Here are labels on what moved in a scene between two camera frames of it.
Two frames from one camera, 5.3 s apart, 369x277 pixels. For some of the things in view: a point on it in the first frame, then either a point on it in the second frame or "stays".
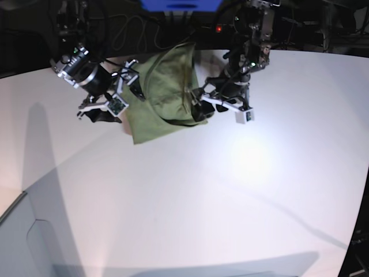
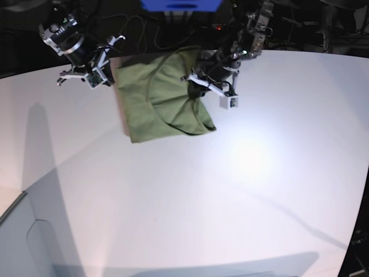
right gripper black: (203, 109) to (215, 64)
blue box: (181, 6) stays
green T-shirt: (166, 79) stays
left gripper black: (101, 83) to (88, 56)
